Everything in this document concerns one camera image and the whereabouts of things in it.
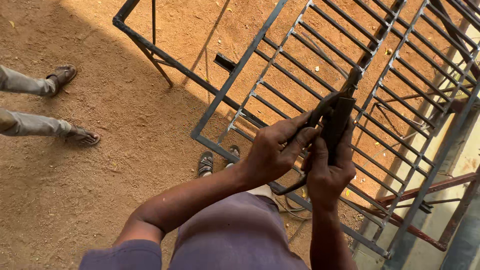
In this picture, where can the dark flat steel bar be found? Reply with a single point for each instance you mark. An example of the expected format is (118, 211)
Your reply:
(224, 62)

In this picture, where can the person's beige trousers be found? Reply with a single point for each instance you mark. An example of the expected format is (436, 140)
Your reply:
(262, 191)

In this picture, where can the person's left hand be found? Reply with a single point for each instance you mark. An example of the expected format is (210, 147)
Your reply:
(272, 153)

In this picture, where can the person's dark sandal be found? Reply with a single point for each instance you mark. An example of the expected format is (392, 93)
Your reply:
(206, 163)
(234, 151)

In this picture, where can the person's right hand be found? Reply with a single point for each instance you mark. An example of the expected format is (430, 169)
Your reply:
(328, 180)

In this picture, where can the person's purple shirt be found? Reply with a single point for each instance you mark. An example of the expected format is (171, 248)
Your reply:
(232, 236)

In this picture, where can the black welding electrode holder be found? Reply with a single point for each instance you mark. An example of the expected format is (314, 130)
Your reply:
(337, 120)

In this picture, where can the rusty steel work stand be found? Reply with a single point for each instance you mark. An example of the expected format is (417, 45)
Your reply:
(431, 186)

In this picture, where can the dark steel work stand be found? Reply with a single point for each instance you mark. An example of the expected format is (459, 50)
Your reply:
(180, 67)

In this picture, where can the grey steel window grille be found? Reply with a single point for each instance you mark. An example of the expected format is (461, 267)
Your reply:
(210, 145)

